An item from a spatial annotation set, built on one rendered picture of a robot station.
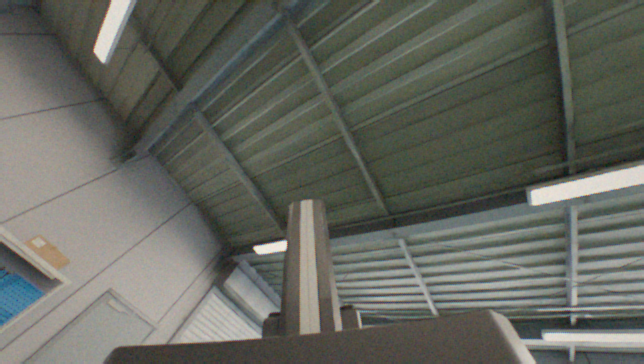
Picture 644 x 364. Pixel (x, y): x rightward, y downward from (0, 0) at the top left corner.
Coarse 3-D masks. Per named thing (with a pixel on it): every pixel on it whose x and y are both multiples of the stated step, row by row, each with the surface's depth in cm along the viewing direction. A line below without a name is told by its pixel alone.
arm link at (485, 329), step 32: (416, 320) 5; (448, 320) 5; (480, 320) 5; (128, 352) 4; (160, 352) 4; (192, 352) 4; (224, 352) 4; (256, 352) 4; (288, 352) 4; (320, 352) 4; (352, 352) 4; (384, 352) 4; (416, 352) 4; (448, 352) 4; (480, 352) 4; (512, 352) 4
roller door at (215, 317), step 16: (208, 304) 384; (224, 304) 407; (192, 320) 349; (208, 320) 375; (224, 320) 397; (240, 320) 424; (176, 336) 323; (192, 336) 344; (208, 336) 366; (224, 336) 387; (240, 336) 413; (256, 336) 441
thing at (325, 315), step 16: (320, 208) 10; (320, 224) 9; (320, 240) 8; (320, 256) 7; (320, 272) 7; (320, 288) 6; (320, 304) 6; (336, 304) 6; (320, 320) 6; (336, 320) 6; (352, 320) 6
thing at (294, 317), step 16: (304, 208) 10; (288, 224) 9; (304, 224) 9; (288, 240) 8; (304, 240) 8; (288, 256) 8; (304, 256) 7; (288, 272) 7; (304, 272) 7; (288, 288) 6; (304, 288) 6; (288, 304) 6; (304, 304) 6; (272, 320) 6; (288, 320) 6; (304, 320) 6; (272, 336) 6
